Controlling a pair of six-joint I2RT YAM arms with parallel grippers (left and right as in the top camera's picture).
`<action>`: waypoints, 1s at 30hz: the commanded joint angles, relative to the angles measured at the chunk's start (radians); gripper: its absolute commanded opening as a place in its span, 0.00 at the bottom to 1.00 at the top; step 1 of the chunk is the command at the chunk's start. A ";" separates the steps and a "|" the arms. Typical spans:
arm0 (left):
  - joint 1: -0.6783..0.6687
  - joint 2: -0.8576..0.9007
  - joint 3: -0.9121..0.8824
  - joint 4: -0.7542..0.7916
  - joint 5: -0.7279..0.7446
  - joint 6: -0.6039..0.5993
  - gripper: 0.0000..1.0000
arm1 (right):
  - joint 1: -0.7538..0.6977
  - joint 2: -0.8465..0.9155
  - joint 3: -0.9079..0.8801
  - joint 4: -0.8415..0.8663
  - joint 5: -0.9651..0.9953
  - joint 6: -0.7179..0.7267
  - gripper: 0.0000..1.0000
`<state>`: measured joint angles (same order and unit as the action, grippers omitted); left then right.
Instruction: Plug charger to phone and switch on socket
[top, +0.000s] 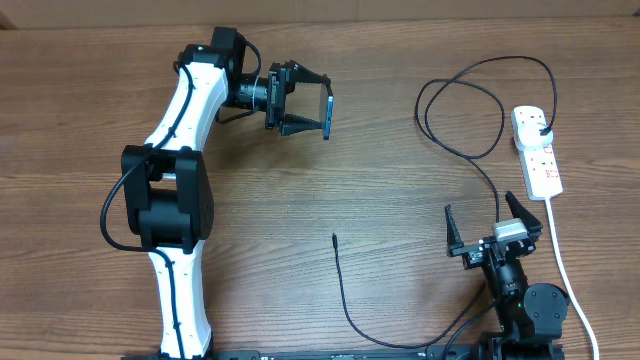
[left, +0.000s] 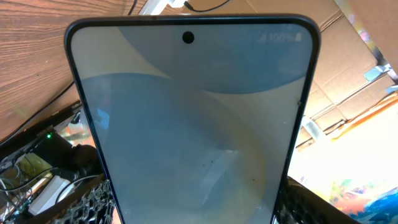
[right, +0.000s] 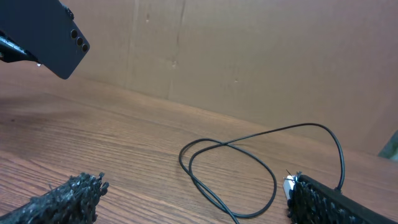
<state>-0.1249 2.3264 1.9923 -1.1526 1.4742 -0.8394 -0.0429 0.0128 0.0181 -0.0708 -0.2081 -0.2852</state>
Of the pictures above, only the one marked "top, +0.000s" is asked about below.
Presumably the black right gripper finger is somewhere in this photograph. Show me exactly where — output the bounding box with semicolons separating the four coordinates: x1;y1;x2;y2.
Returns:
505;191;543;238
445;205;464;249

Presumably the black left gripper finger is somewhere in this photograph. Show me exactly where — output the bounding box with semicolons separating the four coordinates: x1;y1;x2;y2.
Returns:
279;114;323;136
287;60;331;93

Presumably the blue Galaxy smartphone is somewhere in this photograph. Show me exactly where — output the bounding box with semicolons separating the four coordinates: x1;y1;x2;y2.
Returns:
319;84;334;140

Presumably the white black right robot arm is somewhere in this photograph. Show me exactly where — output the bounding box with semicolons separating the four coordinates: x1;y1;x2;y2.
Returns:
440;192;570;359

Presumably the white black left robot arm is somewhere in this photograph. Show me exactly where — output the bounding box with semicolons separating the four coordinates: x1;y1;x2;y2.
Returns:
99;27;334;359

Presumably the white charger plug adapter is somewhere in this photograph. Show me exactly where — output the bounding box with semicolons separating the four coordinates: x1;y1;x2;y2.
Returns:
514;123;554;152

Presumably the white power strip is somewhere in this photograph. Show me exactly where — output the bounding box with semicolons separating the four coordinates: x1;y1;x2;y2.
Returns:
510;105;563;201

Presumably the white power strip cord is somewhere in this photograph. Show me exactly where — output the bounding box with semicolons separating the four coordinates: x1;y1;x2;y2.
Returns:
543;197;601;360

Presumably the black charger cable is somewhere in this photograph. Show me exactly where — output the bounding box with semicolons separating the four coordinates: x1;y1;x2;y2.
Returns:
331;55;559;350

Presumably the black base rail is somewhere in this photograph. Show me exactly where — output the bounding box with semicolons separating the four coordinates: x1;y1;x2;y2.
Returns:
119;344;566;360

